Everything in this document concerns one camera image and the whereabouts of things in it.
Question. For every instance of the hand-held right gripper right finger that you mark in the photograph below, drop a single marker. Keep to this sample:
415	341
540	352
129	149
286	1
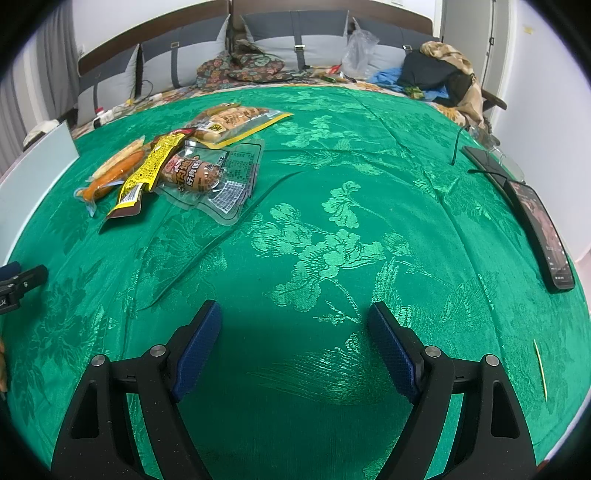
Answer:
392	346

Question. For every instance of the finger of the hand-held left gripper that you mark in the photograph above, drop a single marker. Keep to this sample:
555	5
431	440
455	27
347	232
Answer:
30	277

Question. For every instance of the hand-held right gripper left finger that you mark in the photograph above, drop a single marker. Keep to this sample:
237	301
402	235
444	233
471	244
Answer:
198	346

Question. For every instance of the orange sausage pack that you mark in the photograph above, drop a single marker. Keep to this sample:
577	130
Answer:
115	173

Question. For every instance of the yellow and black strip pack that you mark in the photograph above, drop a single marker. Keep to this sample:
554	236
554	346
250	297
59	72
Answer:
147	168

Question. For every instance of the clear meat pack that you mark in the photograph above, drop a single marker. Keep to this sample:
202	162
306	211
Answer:
198	177

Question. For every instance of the peanut snack bag yellow border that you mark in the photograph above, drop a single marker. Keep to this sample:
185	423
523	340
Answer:
231	121

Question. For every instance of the white folded cloth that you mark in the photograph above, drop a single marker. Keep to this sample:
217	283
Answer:
41	131

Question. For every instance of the wooden toothpick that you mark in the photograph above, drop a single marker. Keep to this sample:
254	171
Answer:
541	369

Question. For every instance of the green patterned blanket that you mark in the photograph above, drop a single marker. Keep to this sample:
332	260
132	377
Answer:
323	207

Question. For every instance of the white pleated curtain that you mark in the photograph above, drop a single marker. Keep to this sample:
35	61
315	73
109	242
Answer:
16	106

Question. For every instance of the white bottle red cap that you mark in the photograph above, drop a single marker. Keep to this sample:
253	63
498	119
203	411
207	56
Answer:
102	117

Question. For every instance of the black smartphone lit screen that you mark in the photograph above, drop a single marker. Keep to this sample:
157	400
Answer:
545	235

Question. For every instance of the black smartphone dark screen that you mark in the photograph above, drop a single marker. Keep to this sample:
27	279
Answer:
485	161

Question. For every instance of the grey curtain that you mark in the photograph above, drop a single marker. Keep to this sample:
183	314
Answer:
57	55

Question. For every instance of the black and tan clothes pile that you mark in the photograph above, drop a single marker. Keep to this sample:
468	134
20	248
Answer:
471	101

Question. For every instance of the blue cloth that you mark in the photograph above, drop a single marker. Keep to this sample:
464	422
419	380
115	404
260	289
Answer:
385	77

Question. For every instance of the black bag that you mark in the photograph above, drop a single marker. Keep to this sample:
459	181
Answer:
429	69

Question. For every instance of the dark floral quilt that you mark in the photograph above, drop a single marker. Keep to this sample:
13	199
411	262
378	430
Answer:
249	64

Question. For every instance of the clear plastic bag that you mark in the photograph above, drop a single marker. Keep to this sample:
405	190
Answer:
358	50

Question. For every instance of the white door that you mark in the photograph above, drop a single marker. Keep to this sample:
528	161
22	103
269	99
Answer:
466	27

